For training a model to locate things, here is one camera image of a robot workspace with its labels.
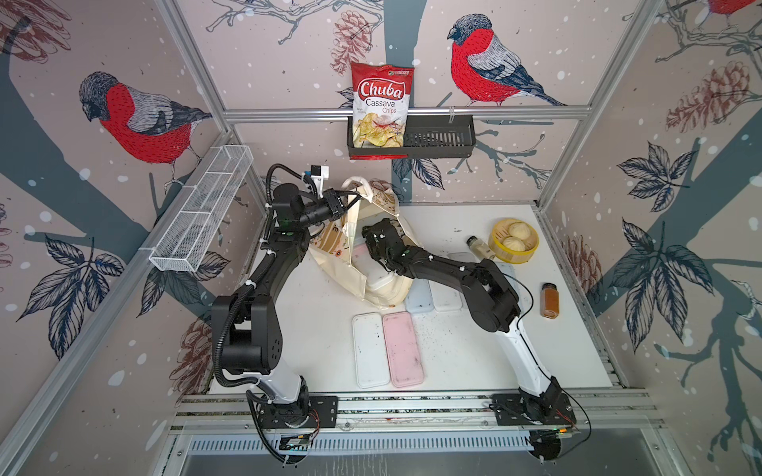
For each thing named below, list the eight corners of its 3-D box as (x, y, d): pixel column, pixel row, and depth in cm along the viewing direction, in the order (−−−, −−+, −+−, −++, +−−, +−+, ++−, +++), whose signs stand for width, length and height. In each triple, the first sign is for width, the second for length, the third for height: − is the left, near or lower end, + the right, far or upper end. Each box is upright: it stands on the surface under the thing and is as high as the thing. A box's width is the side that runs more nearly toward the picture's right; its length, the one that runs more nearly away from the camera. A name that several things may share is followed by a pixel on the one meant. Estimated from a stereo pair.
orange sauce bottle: (539, 316, 92) (544, 311, 90) (540, 286, 99) (545, 280, 97) (554, 320, 91) (559, 316, 89) (554, 289, 98) (559, 284, 96)
